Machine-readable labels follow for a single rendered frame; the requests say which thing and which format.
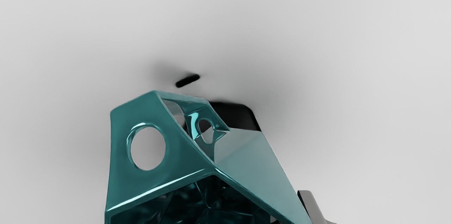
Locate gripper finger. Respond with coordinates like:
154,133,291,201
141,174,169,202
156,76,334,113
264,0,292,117
297,190,337,224

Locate teal faceted mug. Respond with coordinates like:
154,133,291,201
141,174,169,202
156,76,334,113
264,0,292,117
105,90,313,224

